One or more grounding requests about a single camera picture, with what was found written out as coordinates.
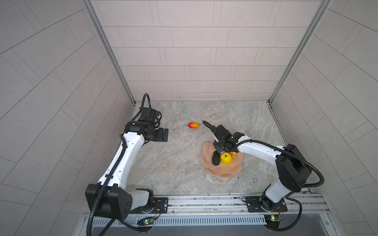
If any yellow lemon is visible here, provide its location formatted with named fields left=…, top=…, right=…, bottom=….
left=220, top=152, right=233, bottom=165

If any dark avocado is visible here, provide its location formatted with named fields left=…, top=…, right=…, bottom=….
left=212, top=151, right=221, bottom=166

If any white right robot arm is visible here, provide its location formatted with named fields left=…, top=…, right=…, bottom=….
left=210, top=125, right=312, bottom=211

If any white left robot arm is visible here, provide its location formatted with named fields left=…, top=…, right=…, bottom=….
left=85, top=107, right=168, bottom=220

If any peach scalloped fruit bowl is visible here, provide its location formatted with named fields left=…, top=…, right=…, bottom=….
left=200, top=142, right=243, bottom=179

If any left circuit board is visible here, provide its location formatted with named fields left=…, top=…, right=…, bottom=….
left=137, top=217, right=156, bottom=226

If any circuit board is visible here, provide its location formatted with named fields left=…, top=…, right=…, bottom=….
left=137, top=217, right=156, bottom=226
left=264, top=215, right=282, bottom=229

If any right circuit board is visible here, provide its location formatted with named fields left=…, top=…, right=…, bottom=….
left=264, top=215, right=282, bottom=229

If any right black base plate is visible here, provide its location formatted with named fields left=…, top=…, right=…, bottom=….
left=241, top=196, right=287, bottom=213

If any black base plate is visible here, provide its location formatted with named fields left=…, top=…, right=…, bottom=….
left=241, top=196, right=287, bottom=213
left=130, top=197, right=169, bottom=214

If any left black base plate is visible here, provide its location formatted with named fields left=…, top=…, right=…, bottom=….
left=130, top=197, right=169, bottom=214

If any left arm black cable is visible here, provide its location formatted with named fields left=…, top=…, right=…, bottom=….
left=85, top=132, right=131, bottom=236

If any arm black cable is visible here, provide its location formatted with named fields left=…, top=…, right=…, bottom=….
left=202, top=120, right=325, bottom=231
left=85, top=132, right=131, bottom=236

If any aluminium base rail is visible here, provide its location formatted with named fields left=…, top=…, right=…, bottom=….
left=73, top=193, right=340, bottom=236

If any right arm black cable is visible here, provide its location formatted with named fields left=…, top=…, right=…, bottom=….
left=202, top=120, right=325, bottom=231

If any left aluminium corner post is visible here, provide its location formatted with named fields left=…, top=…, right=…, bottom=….
left=82, top=0, right=136, bottom=104

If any aluminium corner post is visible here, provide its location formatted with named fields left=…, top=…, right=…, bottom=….
left=268, top=0, right=333, bottom=104
left=82, top=0, right=136, bottom=104

